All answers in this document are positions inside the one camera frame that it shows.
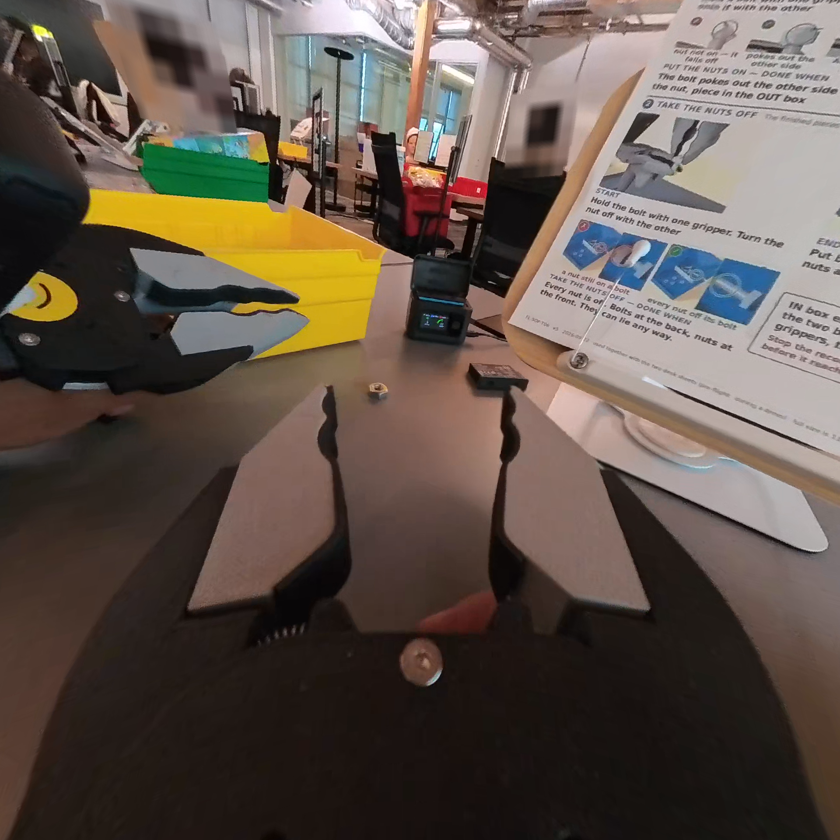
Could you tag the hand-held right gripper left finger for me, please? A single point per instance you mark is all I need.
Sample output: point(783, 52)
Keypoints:
point(275, 512)

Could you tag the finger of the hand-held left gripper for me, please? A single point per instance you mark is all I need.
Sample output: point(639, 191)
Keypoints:
point(210, 275)
point(229, 331)

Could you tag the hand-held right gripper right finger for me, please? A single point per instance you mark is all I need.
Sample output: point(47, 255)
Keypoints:
point(564, 518)

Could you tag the yellow plastic storage bin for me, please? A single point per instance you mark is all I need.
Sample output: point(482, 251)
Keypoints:
point(295, 262)

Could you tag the steel hex nut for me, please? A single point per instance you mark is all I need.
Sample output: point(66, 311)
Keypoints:
point(377, 392)

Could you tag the person's left hand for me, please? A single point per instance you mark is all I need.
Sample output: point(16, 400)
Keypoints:
point(39, 417)

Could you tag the green plastic storage bin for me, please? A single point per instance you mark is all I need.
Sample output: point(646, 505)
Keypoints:
point(210, 177)

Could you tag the colourful printed box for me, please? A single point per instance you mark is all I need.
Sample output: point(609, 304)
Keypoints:
point(223, 145)

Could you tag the black battery pack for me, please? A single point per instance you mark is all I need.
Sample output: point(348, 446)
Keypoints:
point(499, 375)

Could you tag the instruction sheet on wooden stand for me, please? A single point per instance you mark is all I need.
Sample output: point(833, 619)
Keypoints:
point(735, 505)

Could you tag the black floor lamp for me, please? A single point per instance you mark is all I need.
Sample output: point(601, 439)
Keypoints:
point(338, 131)

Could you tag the black office chair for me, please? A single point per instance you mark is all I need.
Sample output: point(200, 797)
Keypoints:
point(518, 216)
point(387, 190)

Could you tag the black charging case with display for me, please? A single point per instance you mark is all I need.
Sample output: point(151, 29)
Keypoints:
point(436, 289)

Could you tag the red storage crate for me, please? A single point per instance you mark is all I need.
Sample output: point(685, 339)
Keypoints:
point(426, 210)

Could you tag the printed instruction sheet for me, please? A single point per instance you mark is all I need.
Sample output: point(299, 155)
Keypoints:
point(689, 164)

